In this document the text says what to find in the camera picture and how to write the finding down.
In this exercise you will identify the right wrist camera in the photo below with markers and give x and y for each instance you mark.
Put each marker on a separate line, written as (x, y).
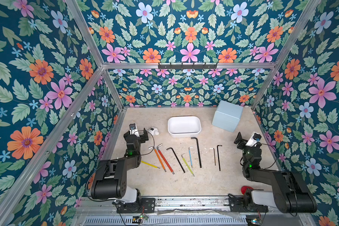
(253, 140)

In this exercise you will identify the thin black hex key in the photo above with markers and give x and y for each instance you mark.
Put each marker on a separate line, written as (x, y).
(218, 156)

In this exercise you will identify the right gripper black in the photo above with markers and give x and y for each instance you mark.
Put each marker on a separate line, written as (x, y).
(243, 141)

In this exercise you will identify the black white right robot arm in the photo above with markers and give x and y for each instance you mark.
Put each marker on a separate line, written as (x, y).
(289, 194)

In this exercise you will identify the light blue hex key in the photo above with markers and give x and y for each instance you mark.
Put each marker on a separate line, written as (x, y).
(190, 156)

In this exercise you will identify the red button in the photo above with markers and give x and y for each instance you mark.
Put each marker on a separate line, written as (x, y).
(244, 189)

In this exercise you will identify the white storage box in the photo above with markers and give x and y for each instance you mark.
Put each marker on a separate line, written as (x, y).
(184, 126)

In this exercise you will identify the yellow hex key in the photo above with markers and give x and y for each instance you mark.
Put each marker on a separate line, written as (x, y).
(151, 165)

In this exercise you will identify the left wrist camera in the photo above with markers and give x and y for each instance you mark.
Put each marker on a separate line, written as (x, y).
(133, 129)

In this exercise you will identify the black hook rail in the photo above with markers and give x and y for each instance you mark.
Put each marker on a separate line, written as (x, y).
(181, 66)

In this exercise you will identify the green hex key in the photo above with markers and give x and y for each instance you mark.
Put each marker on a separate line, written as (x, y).
(187, 165)

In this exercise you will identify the orange hex key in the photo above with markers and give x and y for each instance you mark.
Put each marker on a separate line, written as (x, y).
(159, 158)

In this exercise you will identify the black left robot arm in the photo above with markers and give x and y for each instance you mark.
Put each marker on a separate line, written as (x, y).
(110, 181)

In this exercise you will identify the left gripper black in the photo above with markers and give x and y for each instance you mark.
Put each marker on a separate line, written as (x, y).
(141, 138)

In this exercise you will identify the light blue cube box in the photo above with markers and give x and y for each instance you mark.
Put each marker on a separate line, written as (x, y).
(227, 116)

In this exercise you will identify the small white figurine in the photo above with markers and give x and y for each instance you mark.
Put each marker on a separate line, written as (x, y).
(153, 131)

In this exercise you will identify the white slotted cable duct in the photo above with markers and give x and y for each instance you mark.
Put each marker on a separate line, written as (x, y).
(168, 220)

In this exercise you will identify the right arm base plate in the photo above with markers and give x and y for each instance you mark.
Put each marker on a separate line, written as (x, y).
(239, 204)

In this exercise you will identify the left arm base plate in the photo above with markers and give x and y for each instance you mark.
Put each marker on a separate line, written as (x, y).
(141, 205)

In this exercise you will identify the red hex key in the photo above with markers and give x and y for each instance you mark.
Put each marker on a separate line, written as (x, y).
(165, 160)

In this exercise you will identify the large black hex key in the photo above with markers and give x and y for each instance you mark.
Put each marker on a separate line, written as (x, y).
(198, 151)

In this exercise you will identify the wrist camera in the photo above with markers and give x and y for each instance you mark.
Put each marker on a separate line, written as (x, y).
(133, 129)
(253, 140)

